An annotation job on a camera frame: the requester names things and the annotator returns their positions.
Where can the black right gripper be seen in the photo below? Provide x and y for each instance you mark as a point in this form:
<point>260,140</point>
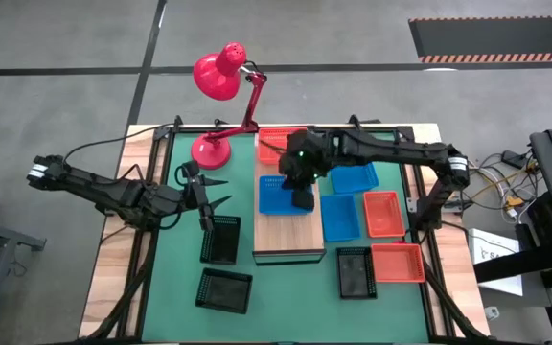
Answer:
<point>305,165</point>

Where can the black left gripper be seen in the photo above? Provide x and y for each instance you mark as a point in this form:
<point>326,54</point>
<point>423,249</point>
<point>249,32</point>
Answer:
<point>192,196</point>

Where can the blue plastic basket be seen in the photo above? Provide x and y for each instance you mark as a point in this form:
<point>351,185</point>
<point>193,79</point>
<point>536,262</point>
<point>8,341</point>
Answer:
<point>340,218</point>
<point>355,179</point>
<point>273,199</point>

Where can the red plastic basket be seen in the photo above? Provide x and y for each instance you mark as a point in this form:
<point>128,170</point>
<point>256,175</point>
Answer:
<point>397,263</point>
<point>384,214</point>
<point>269,155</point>

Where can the black plastic basket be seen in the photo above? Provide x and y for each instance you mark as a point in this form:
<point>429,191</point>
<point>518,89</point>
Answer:
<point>221,239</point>
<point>356,273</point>
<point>224,291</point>

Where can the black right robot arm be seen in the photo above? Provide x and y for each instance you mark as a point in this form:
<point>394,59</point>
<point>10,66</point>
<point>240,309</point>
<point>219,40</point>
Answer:
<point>391,149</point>

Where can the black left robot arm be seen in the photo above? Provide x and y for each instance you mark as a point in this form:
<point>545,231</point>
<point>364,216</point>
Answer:
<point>113,191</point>

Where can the green table mat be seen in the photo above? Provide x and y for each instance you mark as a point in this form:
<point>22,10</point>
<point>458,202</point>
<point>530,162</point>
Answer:
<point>285,297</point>

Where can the red desk lamp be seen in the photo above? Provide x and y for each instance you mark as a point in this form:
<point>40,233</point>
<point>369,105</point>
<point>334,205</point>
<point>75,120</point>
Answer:
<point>218,79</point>

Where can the white cardboard box with print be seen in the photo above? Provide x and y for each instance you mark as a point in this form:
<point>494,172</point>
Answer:
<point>484,244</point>

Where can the grey metal cart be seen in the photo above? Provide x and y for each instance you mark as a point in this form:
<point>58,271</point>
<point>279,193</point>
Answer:
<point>3,235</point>

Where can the black power adapter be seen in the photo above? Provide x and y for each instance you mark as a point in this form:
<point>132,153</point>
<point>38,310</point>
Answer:
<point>513,158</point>

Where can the small white plug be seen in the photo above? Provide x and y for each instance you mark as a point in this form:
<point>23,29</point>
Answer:
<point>492,313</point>

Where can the black hazard striped floor mat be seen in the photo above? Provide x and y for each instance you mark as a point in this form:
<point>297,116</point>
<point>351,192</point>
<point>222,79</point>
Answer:
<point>496,38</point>

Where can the black equipment stand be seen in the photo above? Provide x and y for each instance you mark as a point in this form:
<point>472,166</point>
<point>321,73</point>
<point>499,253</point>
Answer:
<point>551,158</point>

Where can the wooden shelf with black frame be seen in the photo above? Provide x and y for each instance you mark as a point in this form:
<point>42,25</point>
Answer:
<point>285,232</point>

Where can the black metal table frame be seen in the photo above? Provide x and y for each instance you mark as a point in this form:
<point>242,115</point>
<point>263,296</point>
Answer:
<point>162,135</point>

